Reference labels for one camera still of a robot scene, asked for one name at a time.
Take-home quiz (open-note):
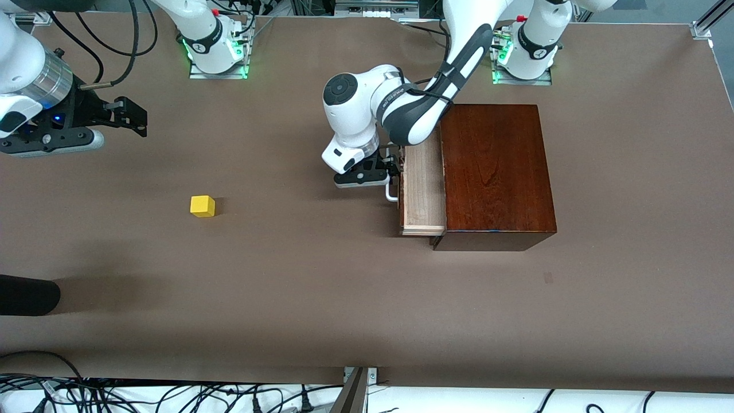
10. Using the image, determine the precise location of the wooden drawer with white handle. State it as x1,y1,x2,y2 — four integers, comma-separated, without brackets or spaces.
385,138,447,237

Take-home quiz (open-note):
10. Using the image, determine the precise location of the dark brown wooden cabinet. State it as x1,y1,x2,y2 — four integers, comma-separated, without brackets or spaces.
430,104,558,252

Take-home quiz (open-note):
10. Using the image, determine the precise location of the white connector strip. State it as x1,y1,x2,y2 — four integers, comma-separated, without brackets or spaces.
335,0,419,18

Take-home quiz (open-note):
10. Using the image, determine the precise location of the black cylindrical object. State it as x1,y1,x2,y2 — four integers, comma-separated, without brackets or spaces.
0,274,61,317

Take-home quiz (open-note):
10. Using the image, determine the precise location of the grey metal beam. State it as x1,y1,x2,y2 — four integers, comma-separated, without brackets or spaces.
330,367,369,413

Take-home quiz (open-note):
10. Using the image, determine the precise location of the black cable with brass connector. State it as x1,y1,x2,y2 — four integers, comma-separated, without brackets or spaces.
79,0,141,91

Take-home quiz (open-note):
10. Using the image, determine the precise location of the metal base plate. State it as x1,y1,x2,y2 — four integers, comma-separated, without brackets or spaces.
491,29,553,86
189,17,249,80

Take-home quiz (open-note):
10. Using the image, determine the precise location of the aluminium frame profile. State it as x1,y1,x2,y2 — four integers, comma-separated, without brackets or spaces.
11,10,55,25

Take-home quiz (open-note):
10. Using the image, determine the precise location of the aluminium frame corner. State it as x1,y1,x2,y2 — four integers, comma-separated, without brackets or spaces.
691,0,734,40

